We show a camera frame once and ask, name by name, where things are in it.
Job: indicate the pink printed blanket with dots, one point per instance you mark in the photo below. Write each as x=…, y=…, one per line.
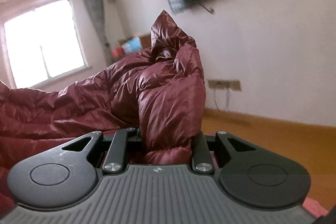
x=315, y=209

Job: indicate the wall socket panel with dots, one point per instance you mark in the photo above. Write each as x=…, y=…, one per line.
x=223, y=85

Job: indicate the wooden cabinet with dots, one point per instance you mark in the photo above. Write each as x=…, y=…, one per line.
x=145, y=41

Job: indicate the window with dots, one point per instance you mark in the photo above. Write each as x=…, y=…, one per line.
x=39, y=43

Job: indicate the maroon down jacket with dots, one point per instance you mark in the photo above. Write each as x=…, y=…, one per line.
x=162, y=87

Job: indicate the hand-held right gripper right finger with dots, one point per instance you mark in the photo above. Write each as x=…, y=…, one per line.
x=202, y=150

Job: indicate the grey curtain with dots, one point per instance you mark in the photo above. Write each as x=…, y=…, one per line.
x=95, y=11

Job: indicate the red box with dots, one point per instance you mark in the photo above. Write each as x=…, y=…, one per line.
x=118, y=52

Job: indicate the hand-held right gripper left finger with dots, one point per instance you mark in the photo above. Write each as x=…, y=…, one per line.
x=120, y=145

